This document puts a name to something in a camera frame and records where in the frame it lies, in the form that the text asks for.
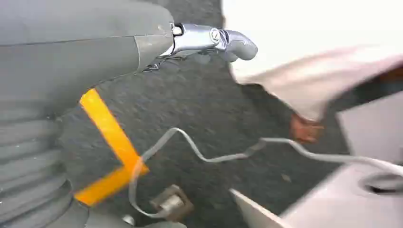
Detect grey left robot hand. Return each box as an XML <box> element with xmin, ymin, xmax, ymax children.
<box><xmin>0</xmin><ymin>0</ymin><xmax>259</xmax><ymax>119</ymax></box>

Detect yellow tape corner mark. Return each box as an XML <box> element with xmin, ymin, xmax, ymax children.
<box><xmin>74</xmin><ymin>88</ymin><xmax>150</xmax><ymax>207</ymax></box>

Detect metal floor socket box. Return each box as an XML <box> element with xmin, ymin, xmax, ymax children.
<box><xmin>149</xmin><ymin>184</ymin><xmax>194</xmax><ymax>223</ymax></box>

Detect person's hand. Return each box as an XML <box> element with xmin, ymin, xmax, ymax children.
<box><xmin>289</xmin><ymin>113</ymin><xmax>325</xmax><ymax>145</ymax></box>

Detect pale desk side panel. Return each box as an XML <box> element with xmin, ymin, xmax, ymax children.
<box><xmin>335</xmin><ymin>90</ymin><xmax>403</xmax><ymax>165</ymax></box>

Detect grey cable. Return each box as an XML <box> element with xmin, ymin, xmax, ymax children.
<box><xmin>128</xmin><ymin>127</ymin><xmax>403</xmax><ymax>219</ymax></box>

